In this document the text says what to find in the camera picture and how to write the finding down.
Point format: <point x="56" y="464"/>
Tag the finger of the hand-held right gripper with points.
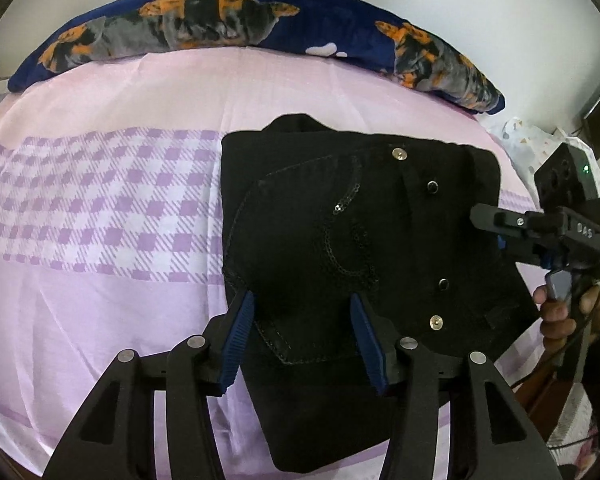
<point x="522" y="252"/>
<point x="495" y="219"/>

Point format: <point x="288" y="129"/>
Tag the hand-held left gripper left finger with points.
<point x="237" y="340"/>

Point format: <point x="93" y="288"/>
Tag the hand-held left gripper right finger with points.
<point x="367" y="345"/>

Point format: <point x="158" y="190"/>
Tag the black pants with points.
<point x="330" y="200"/>

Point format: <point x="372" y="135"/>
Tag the person's right hand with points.
<point x="552" y="322"/>

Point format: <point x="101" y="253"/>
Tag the white dotted cloth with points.
<point x="525" y="145"/>

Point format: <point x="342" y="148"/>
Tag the pink checked bed sheet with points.
<point x="105" y="285"/>

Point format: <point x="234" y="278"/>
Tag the navy pillow with orange print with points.
<point x="330" y="30"/>

